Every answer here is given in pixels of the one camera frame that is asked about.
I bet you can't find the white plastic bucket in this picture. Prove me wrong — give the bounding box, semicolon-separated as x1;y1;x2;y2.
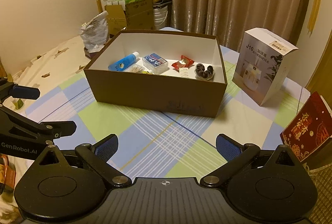
154;6;168;30

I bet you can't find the white humidifier box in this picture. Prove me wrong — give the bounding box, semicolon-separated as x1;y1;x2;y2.
232;28;298;106

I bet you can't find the brown cardboard storage box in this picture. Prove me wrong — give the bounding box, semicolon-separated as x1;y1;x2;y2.
84;30;227;117

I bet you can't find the cotton swab pack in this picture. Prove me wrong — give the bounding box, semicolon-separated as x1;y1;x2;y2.
124;64;145;74

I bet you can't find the dark red tray box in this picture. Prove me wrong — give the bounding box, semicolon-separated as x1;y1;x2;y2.
84;44;105;59

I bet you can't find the red candy packet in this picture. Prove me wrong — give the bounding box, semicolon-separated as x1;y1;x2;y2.
172;55;194;72

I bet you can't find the red gift box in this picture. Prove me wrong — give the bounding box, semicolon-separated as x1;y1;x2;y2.
280;92;331;163

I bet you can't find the blue playing card case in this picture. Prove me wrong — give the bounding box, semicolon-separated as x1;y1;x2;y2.
142;53;168;75

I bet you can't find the blue cream tube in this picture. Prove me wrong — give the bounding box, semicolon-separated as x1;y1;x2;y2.
108;52;140;71

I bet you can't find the checkered tablecloth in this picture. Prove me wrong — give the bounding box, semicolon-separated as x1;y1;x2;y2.
24;26;312;180

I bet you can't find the crumpled plastic bag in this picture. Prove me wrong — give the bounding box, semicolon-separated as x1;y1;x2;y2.
79;11;109;53

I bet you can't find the dark rolled sock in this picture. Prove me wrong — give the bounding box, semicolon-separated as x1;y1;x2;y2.
195;63;214;81

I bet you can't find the cardboard carton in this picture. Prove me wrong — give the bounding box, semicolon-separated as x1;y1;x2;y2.
104;0;155;35

